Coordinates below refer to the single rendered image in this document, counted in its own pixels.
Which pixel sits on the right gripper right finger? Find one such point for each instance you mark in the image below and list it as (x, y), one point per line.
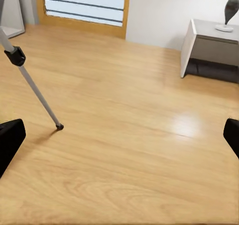
(231, 134)

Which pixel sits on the fixed window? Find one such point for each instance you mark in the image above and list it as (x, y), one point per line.
(108, 17)

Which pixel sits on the nightstand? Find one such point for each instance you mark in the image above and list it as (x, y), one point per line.
(203, 41)

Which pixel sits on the camera tripod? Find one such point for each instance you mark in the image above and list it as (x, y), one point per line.
(17, 57)

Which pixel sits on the desk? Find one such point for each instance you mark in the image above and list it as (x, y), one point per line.
(11, 18)

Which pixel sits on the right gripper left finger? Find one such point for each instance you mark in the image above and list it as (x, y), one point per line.
(12, 135)

